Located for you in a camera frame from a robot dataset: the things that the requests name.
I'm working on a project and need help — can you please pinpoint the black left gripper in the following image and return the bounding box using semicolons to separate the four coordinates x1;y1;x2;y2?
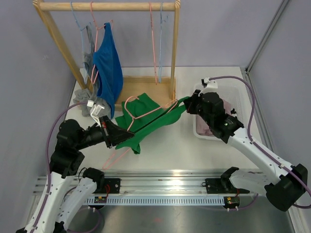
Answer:
74;115;135;150

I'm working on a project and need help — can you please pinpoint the mauve pink tank top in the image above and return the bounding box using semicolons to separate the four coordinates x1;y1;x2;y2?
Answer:
196;97;232;137

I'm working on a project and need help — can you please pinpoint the green tank top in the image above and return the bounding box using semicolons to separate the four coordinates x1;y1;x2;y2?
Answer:
115;93;189;154

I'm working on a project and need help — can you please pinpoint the blue tank top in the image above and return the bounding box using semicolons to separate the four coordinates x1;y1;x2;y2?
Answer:
93;22;123;118

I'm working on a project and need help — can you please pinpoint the light blue wire hanger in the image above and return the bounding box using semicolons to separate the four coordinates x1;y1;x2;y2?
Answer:
158;1;167;83

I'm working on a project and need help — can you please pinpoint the pink wire hanger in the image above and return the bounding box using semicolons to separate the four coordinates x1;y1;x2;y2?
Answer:
149;2;158;85

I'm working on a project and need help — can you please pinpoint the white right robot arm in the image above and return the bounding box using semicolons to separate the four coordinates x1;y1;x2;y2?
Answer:
184;90;310;212

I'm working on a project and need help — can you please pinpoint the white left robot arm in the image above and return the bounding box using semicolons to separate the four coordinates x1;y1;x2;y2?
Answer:
18;116;134;233

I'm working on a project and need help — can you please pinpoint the grey tank top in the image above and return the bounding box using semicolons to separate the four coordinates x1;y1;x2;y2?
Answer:
73;25;111;116

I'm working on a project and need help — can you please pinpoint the light blue hanger far left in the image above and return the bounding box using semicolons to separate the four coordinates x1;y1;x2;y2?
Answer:
70;1;88;84

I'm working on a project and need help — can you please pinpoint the white perforated plastic basket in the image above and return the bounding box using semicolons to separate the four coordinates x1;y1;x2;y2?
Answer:
192;83;248;141

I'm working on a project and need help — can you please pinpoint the wooden clothes rack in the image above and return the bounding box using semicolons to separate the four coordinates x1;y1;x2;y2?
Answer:
33;0;181;110

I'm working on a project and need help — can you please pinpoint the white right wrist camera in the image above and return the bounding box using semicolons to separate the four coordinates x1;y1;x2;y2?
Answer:
200;77;218;94

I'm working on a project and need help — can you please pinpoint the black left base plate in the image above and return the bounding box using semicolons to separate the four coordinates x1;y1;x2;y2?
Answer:
94;178;121;194

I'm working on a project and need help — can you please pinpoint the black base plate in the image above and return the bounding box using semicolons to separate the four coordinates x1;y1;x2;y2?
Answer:
94;178;121;194
201;178;250;194

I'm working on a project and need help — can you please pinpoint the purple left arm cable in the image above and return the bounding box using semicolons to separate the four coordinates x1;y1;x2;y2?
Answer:
24;101;104;233

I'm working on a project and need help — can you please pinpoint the white slotted cable duct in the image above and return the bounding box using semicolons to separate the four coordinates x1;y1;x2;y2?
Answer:
84;196;225;206

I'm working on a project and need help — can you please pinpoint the aluminium corner frame post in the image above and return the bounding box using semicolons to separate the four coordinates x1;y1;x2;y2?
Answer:
245;0;291;75

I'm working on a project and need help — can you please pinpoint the aluminium mounting rail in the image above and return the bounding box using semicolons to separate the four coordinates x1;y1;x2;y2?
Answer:
33;169;297;196

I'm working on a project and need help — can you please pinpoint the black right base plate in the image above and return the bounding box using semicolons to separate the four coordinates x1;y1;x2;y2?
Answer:
201;178;250;194

